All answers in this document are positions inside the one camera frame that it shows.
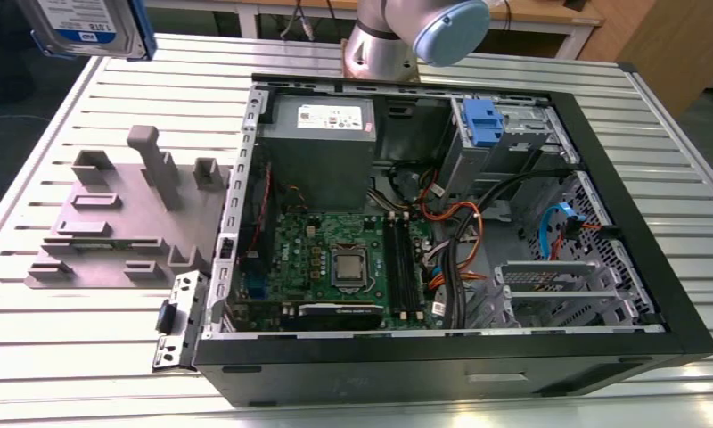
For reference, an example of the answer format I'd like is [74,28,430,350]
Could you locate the wooden cabinet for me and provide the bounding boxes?
[576,0,713,118]

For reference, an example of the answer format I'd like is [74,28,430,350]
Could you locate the wooden desk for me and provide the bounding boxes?
[213,0,608,62]

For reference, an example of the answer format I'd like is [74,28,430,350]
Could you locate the grey power supply unit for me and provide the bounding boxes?
[257,93,377,213]

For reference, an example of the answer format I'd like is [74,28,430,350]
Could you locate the grey parts rack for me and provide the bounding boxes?
[26,124,234,291]

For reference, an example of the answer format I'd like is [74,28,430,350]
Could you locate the metal disk bay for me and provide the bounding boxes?
[492,260,654,329]

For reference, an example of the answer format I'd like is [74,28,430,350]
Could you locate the black open PC case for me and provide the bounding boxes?
[192,73,713,407]

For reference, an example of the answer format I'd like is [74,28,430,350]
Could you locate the green motherboard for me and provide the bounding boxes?
[230,211,446,331]

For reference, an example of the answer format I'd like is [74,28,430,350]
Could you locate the silver optical drive cage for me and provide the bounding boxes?
[438,94,577,197]

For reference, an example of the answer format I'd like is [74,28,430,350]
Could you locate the power wire with black plug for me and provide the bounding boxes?
[554,221,622,262]

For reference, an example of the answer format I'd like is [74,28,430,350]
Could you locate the CPU socket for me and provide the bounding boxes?
[329,243,377,293]

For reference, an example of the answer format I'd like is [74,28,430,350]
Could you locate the black RAM slot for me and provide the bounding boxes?
[400,211,426,321]
[384,211,409,321]

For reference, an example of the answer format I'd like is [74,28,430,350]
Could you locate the orange red wire bundle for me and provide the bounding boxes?
[420,200,489,286]

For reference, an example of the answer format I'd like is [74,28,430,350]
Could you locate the black cable bundle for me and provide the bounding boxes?
[438,171,572,329]

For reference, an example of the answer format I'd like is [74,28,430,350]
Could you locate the hard disk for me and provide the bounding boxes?
[21,0,158,62]

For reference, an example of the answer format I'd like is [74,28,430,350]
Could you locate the green RAM stick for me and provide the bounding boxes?
[70,240,136,251]

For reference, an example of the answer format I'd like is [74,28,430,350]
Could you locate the black graphics card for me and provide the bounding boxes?
[281,301,388,332]

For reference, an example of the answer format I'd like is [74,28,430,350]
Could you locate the silver CPU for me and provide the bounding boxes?
[334,253,368,282]

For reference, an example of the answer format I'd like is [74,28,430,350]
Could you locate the metal bracket with black latch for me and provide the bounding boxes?
[149,269,210,372]

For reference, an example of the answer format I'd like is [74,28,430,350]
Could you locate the blue SATA wire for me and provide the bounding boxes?
[537,201,588,262]

